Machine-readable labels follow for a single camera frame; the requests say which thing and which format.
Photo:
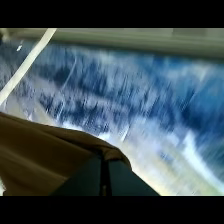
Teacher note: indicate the brown garment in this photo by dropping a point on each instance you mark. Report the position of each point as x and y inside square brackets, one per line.
[40, 156]

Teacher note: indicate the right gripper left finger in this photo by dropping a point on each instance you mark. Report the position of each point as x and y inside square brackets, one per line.
[83, 180]

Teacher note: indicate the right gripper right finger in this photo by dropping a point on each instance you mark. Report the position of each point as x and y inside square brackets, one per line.
[128, 181]

